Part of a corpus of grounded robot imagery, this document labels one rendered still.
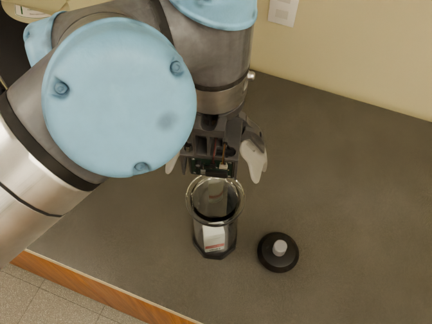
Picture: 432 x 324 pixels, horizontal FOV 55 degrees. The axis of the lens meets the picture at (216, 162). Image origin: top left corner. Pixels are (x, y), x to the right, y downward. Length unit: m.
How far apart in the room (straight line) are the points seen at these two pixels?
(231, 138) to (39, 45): 0.25
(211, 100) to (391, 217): 0.72
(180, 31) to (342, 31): 0.80
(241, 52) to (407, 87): 0.87
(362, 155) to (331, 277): 0.33
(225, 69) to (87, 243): 0.69
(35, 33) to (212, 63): 0.14
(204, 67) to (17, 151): 0.20
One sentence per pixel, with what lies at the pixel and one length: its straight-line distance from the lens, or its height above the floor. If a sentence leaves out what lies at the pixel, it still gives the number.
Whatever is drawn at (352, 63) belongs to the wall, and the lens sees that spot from 1.17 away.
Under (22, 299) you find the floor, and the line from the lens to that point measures 2.06.
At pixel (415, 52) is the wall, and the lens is 1.13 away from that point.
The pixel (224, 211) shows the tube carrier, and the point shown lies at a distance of 0.90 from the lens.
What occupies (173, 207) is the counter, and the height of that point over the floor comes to 0.94.
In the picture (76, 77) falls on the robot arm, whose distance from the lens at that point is 0.19.
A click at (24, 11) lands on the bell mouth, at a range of 0.86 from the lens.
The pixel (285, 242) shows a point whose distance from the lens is 0.93.
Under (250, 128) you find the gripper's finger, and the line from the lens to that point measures 0.54.
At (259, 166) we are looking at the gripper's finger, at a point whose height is 1.34.
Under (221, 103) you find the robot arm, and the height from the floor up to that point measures 1.51.
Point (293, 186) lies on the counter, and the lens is 1.03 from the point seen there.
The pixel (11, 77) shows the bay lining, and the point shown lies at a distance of 1.11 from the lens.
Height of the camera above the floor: 1.84
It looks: 60 degrees down
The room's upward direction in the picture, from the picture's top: straight up
